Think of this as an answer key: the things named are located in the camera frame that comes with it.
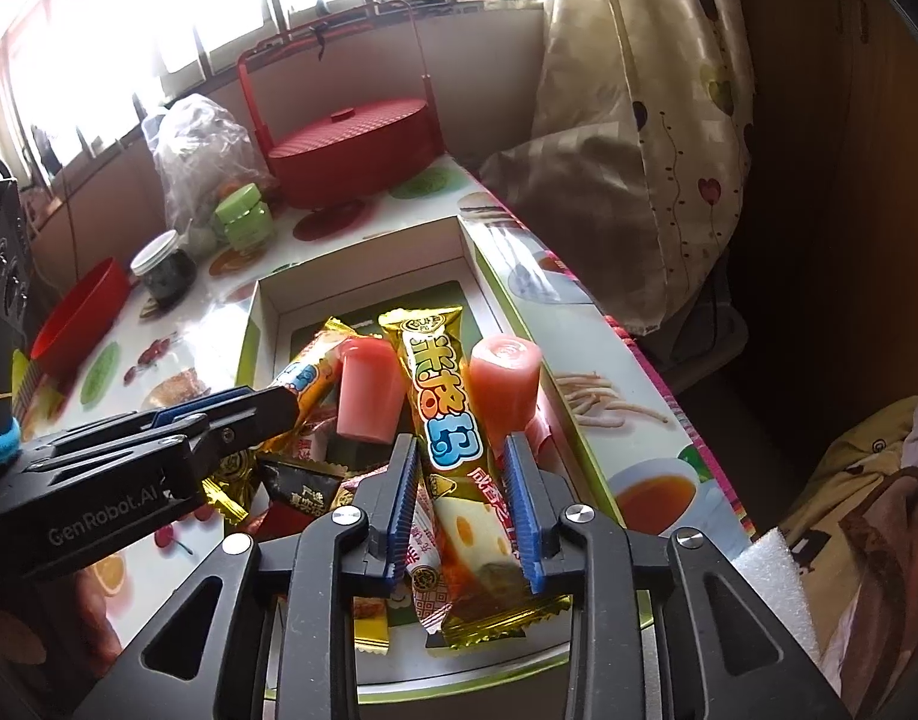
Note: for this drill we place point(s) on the brown wooden cabinet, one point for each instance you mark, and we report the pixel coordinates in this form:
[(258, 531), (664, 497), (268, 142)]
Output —
[(841, 127)]

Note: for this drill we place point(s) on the green jar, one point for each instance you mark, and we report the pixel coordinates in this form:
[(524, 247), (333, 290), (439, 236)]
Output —
[(243, 221)]

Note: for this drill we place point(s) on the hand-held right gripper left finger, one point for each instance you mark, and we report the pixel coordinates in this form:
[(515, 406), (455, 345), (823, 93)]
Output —
[(399, 517)]

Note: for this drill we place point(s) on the yellow peanut candy packet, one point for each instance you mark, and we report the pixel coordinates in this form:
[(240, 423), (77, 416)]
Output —
[(370, 634), (230, 476)]

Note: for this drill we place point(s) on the red white patterned packet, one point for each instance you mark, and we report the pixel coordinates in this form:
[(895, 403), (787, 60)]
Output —
[(313, 446), (425, 585)]

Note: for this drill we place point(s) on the cream patterned curtain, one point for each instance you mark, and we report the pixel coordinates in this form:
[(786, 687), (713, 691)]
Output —
[(639, 90)]

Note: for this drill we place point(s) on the brown patterned bag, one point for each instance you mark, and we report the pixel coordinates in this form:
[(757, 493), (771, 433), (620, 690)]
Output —
[(886, 577)]

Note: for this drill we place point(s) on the red oval bowl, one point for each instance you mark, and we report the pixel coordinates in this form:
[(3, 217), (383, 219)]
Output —
[(80, 315)]

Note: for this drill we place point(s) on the yellow cloth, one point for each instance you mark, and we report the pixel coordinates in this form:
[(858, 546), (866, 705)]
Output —
[(826, 480)]

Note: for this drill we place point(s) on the window with metal bars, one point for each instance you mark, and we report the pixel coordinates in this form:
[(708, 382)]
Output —
[(204, 0)]

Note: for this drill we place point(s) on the green and white cardboard box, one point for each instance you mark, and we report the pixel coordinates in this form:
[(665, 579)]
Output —
[(369, 285)]

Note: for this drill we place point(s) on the clear jar with dark contents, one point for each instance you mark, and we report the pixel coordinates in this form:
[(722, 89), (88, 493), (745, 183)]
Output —
[(166, 274)]

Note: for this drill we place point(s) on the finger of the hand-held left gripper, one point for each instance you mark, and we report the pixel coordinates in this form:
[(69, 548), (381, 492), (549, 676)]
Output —
[(189, 411), (256, 420)]

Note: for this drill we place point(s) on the long gold snack packet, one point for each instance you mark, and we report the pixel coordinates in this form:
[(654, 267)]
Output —
[(309, 367), (436, 390)]

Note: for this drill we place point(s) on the white foam sheet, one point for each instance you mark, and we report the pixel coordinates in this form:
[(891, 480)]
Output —
[(778, 585)]

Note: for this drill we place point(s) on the clear plastic bag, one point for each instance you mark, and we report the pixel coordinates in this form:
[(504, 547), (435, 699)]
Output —
[(196, 142)]

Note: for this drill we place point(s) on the black red triangular packet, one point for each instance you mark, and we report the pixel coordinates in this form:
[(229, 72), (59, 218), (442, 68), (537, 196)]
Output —
[(283, 523), (301, 484)]

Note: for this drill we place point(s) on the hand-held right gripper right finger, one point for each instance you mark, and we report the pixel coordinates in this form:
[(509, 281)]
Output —
[(523, 525)]

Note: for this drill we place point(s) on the person's left hand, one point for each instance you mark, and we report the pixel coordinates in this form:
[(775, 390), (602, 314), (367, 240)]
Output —
[(46, 645)]

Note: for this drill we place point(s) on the pink jelly cup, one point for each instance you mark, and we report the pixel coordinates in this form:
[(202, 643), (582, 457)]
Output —
[(369, 390), (504, 382)]

